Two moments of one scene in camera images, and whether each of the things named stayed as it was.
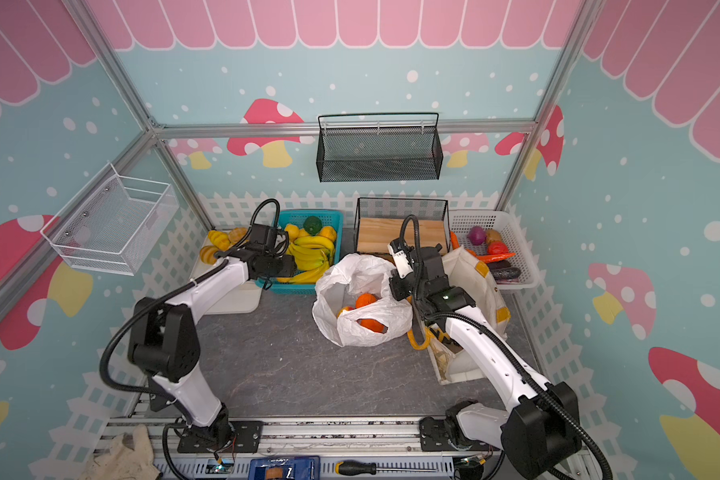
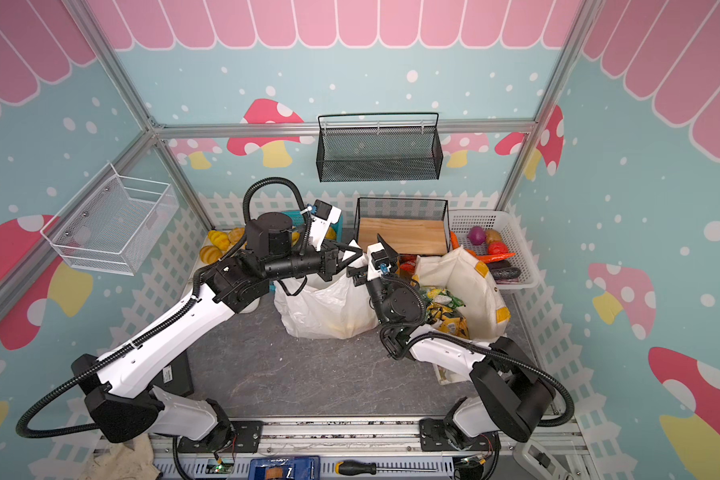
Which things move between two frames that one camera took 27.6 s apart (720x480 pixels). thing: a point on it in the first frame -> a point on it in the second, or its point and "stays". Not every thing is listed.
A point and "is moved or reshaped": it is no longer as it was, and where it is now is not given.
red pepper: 497,248 stays
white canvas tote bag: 475,278 stays
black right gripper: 400,289 -> 363,275
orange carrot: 491,258 stays
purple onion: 477,235 stays
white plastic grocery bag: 340,283 is moved or reshaped
